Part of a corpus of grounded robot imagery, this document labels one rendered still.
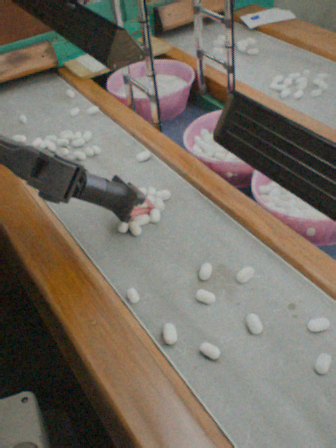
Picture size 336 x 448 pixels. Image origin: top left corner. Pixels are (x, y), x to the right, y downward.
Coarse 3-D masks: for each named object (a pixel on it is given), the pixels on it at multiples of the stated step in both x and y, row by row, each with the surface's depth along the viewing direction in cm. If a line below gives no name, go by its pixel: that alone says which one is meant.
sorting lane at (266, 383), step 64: (0, 128) 165; (64, 128) 161; (192, 192) 130; (128, 256) 115; (192, 256) 113; (256, 256) 111; (192, 320) 100; (192, 384) 89; (256, 384) 88; (320, 384) 87
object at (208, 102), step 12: (192, 0) 158; (228, 0) 144; (204, 12) 156; (228, 12) 146; (228, 24) 148; (228, 36) 150; (228, 48) 152; (216, 60) 160; (228, 60) 154; (204, 72) 170; (228, 72) 156; (204, 84) 172; (228, 84) 158; (204, 96) 173; (204, 108) 174; (216, 108) 168
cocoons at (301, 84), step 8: (216, 40) 194; (224, 40) 197; (248, 40) 192; (216, 48) 189; (240, 48) 188; (256, 48) 185; (304, 72) 168; (272, 80) 167; (280, 80) 167; (288, 80) 165; (296, 80) 164; (304, 80) 164; (320, 80) 163; (272, 88) 164; (280, 88) 162; (296, 88) 162; (304, 88) 163; (320, 88) 161; (280, 96) 160; (296, 96) 158; (312, 96) 158
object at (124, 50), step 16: (16, 0) 150; (32, 0) 142; (48, 0) 135; (64, 0) 129; (48, 16) 134; (64, 16) 128; (80, 16) 122; (96, 16) 117; (64, 32) 127; (80, 32) 122; (96, 32) 116; (112, 32) 112; (128, 32) 110; (80, 48) 122; (96, 48) 116; (112, 48) 111; (128, 48) 112; (112, 64) 112; (128, 64) 114
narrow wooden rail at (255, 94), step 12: (180, 60) 183; (192, 60) 182; (216, 72) 173; (192, 84) 181; (216, 84) 169; (240, 84) 165; (216, 96) 171; (252, 96) 158; (264, 96) 157; (276, 108) 151; (288, 108) 150; (300, 120) 145; (312, 120) 144; (324, 132) 139
